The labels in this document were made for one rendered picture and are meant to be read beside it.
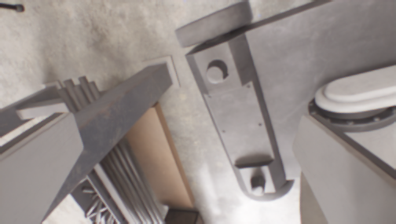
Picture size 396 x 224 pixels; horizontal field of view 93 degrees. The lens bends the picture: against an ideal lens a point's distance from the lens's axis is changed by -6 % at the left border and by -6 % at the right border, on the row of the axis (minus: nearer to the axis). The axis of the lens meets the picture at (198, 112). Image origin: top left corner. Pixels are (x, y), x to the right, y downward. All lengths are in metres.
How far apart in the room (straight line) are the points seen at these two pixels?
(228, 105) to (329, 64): 0.24
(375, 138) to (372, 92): 0.07
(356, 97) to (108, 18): 0.74
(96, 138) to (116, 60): 0.46
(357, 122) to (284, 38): 0.22
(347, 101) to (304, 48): 0.16
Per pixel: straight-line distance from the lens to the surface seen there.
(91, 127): 0.43
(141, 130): 0.87
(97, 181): 0.94
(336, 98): 0.39
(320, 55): 0.51
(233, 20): 0.47
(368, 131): 0.39
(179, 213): 1.24
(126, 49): 0.79
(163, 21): 0.71
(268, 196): 0.71
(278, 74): 0.50
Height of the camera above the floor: 0.64
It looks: 57 degrees down
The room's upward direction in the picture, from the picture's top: 153 degrees counter-clockwise
